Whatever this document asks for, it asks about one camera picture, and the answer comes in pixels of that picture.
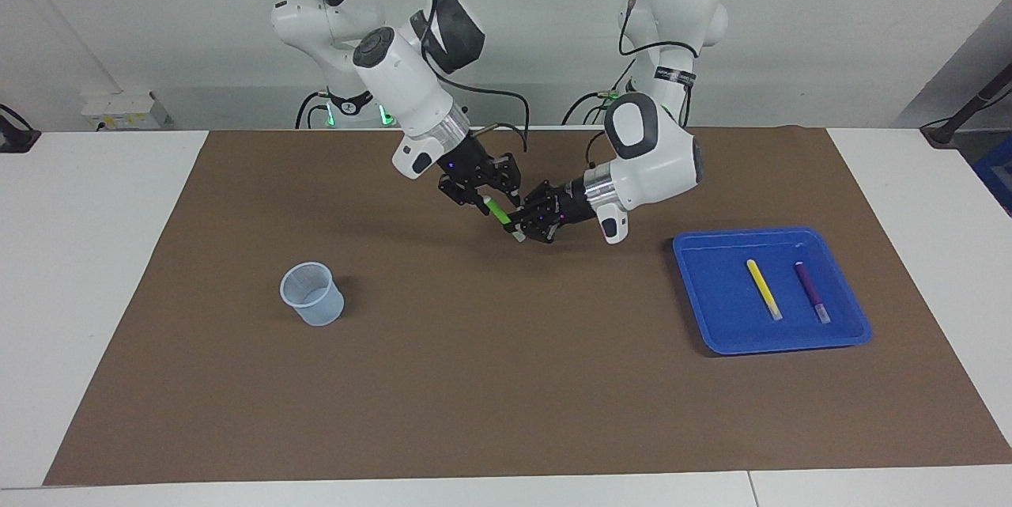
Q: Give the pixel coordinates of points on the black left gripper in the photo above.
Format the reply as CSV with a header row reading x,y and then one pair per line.
x,y
575,202

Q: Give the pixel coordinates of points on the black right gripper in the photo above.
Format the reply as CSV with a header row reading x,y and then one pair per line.
x,y
470,163

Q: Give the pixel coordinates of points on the green marker pen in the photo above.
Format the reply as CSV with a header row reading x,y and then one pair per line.
x,y
498,213

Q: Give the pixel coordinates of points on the yellow marker pen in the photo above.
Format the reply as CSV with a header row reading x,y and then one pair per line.
x,y
764,289

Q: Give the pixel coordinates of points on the purple marker pen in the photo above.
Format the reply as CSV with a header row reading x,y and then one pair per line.
x,y
810,289

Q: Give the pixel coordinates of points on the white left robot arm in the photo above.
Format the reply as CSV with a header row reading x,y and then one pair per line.
x,y
672,171

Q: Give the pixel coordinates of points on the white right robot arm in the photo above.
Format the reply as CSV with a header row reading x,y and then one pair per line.
x,y
403,88

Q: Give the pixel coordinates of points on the brown table mat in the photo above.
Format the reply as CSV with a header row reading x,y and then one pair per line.
x,y
506,380

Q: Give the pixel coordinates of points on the blue plastic tray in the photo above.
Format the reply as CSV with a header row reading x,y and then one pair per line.
x,y
727,317

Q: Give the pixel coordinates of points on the translucent plastic cup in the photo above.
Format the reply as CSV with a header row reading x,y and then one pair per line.
x,y
316,313

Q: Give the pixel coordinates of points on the white power strip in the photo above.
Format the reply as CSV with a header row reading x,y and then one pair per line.
x,y
118,111

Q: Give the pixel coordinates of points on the black stand pole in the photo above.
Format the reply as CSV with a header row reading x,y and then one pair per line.
x,y
976,100

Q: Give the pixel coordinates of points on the blue storage box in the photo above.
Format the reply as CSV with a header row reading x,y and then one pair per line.
x,y
1000,175

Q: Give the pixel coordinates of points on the black clamp base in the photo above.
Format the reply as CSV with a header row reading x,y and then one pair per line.
x,y
16,139

